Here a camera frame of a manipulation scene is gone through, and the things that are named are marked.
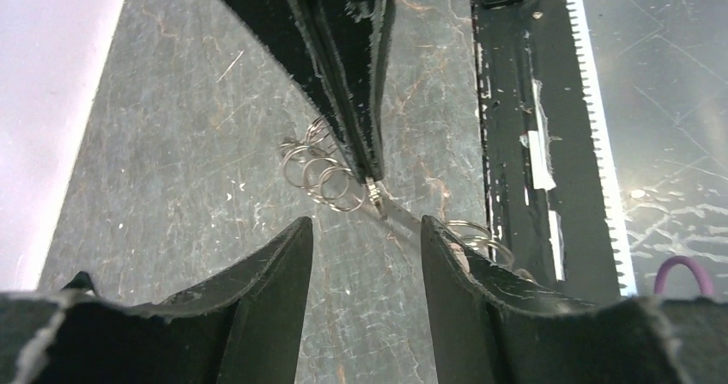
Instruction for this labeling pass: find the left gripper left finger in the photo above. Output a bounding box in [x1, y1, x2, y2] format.
[1, 216, 313, 383]

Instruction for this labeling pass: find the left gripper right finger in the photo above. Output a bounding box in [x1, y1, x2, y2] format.
[421, 216, 727, 383]

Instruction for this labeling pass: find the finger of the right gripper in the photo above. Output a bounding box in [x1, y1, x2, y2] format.
[300, 0, 396, 181]
[196, 0, 371, 185]

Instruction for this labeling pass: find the metal key organizer plate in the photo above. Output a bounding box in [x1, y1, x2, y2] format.
[280, 117, 536, 283]

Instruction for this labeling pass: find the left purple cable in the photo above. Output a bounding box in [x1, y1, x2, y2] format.
[652, 254, 715, 298]

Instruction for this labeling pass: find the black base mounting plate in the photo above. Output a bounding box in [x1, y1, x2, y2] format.
[471, 0, 625, 303]

